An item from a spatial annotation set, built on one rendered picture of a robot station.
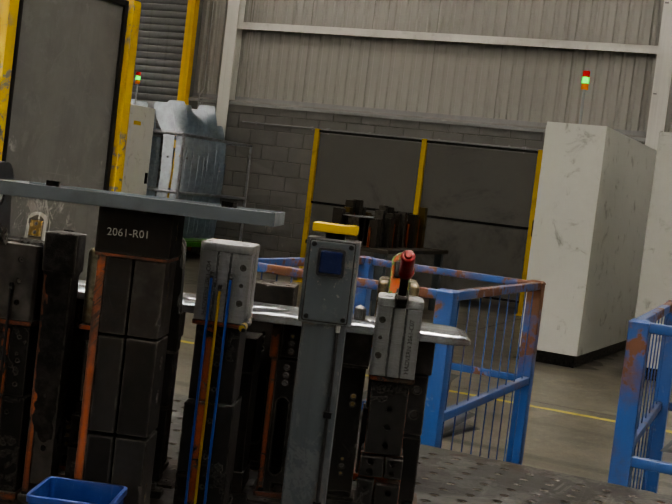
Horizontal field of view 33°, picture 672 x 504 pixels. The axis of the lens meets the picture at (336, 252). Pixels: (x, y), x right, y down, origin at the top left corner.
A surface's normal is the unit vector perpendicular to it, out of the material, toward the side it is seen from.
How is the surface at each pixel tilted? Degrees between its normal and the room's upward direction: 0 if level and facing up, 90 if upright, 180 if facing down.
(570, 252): 90
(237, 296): 90
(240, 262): 90
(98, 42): 90
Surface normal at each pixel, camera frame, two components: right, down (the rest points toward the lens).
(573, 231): -0.44, 0.00
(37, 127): 0.91, 0.15
